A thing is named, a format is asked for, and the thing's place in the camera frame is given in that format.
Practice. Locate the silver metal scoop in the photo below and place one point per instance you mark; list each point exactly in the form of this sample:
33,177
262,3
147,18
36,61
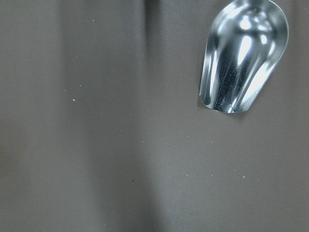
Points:
246,42

